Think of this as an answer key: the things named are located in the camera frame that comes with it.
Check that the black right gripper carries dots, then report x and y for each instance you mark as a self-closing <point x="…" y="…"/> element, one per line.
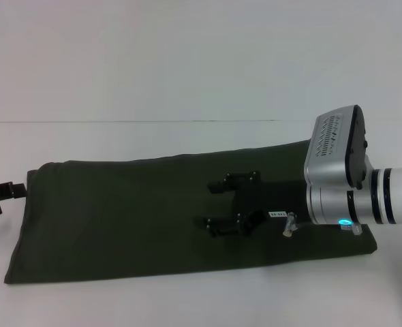
<point x="272" y="201"/>

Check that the dark green t-shirt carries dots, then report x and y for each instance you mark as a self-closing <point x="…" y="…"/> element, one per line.
<point x="136" y="221"/>

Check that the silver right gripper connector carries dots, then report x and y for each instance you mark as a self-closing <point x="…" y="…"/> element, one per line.
<point x="290" y="225"/>

